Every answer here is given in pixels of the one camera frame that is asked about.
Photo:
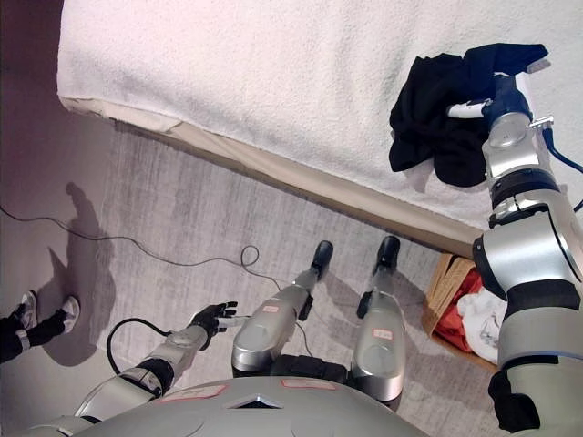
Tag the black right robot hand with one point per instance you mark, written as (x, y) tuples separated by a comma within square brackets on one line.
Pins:
[(508, 100)]

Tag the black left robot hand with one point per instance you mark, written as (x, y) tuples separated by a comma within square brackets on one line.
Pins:
[(209, 318)]

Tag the black garment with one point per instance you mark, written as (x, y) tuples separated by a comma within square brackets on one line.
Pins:
[(432, 127)]

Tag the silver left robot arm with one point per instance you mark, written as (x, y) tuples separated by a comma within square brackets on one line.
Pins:
[(173, 350)]

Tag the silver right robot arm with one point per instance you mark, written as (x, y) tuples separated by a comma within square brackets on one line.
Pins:
[(528, 255)]

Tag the tan woven laundry basket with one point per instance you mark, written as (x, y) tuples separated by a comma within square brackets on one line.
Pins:
[(439, 282)]

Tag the white terry bed blanket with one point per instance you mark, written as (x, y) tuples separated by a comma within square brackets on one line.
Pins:
[(273, 68)]

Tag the silver left robot leg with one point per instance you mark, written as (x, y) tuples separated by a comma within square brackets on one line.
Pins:
[(268, 328)]

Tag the silver robot leg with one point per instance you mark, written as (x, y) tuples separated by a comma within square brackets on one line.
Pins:
[(268, 328), (380, 346)]

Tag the grey robot torso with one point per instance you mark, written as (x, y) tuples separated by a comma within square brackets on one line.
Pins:
[(255, 414)]

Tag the black robot pelvis block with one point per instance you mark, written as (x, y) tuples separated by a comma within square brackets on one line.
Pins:
[(309, 364)]

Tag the grey textured rug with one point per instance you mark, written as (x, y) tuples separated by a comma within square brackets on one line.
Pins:
[(182, 205)]

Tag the black left robot foot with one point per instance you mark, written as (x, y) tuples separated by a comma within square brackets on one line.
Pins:
[(322, 257)]

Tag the black robot foot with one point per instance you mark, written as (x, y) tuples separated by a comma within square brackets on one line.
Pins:
[(387, 252), (322, 257)]

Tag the grey sneaker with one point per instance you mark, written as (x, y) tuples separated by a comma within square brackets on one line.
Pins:
[(28, 309), (70, 309)]

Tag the silver right robot leg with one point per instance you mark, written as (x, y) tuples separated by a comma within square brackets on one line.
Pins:
[(380, 346)]

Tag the black right robot foot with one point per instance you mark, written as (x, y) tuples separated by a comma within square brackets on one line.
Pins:
[(387, 252)]

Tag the white printed garment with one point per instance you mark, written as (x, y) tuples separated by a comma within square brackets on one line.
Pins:
[(483, 318)]

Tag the red garment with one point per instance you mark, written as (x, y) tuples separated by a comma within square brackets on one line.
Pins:
[(451, 323)]

